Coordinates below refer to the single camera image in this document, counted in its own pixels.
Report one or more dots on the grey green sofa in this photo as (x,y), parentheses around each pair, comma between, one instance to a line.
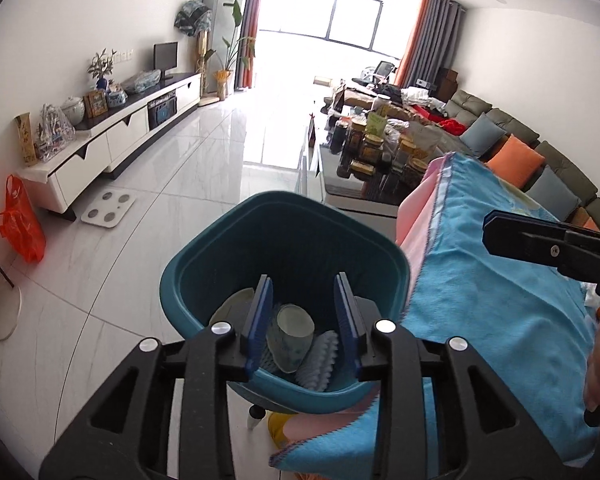
(560,160)

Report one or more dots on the white paper plate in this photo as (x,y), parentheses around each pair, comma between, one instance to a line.
(230,307)

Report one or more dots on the fan with patterned cover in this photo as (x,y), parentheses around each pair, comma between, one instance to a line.
(192,17)

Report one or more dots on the yellow plastic object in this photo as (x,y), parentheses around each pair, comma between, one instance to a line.
(279,430)

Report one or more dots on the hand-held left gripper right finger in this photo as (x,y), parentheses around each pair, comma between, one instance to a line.
(342,320)

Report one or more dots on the framed picture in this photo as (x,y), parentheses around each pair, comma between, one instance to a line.
(96,104)

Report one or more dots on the small orange cushion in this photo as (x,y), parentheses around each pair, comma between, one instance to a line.
(586,220)

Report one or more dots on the orange plastic bag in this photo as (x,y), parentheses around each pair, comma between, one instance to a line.
(22,225)

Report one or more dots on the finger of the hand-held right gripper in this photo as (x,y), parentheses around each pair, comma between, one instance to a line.
(540,245)

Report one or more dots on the clear plastic bag with items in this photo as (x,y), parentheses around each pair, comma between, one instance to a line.
(54,135)

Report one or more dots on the glass coffee table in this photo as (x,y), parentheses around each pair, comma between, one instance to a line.
(350,192)

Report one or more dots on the office chair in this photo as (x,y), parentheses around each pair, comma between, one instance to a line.
(382,71)

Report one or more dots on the pile of clothes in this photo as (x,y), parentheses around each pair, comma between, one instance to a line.
(430,110)

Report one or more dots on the white wall socket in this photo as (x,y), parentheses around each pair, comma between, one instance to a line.
(125,55)

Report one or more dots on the tall gold gift box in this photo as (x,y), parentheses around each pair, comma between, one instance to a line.
(26,140)

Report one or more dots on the tall leafy potted plant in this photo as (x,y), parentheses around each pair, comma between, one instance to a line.
(235,45)

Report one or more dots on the black computer monitor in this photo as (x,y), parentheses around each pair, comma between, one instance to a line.
(165,57)

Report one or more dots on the orange grey striped curtain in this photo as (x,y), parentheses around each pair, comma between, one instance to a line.
(252,25)
(425,40)

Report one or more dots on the white black TV cabinet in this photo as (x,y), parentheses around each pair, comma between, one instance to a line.
(125,135)

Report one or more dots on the blue towel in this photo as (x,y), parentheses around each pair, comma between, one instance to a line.
(480,310)

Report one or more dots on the green packet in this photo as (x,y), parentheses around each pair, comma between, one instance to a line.
(376,122)

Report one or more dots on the pink towel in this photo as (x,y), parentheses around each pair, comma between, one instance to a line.
(422,210)

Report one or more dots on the small plant in blue vase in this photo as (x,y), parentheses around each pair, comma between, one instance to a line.
(101,67)

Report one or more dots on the white ceramic lidded jar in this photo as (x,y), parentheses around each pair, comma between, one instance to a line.
(73,111)

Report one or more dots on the large blue grey cushion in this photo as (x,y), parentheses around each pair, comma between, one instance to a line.
(485,137)

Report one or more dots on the large window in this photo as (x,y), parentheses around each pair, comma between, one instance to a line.
(350,15)

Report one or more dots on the plastic wrapped bundle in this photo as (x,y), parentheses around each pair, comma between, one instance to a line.
(141,81)

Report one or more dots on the blue white porcelain jar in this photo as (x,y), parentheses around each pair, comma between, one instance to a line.
(116,96)

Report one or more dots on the large orange cushion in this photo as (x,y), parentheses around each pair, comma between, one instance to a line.
(515,162)

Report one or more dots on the white bathroom scale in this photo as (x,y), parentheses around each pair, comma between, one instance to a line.
(109,209)

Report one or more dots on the group of glass jars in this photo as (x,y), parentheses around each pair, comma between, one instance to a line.
(375,150)

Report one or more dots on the dark wooden cabinet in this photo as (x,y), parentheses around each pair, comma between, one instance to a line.
(448,84)

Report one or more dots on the green patterned paper cup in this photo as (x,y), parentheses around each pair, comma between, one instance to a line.
(290,340)

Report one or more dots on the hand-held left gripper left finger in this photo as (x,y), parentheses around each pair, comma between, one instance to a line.
(260,320)

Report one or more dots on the teal plastic trash bin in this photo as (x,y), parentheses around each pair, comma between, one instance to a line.
(290,240)

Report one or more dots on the yellow dried wheat vase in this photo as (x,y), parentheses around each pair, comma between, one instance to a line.
(222,82)

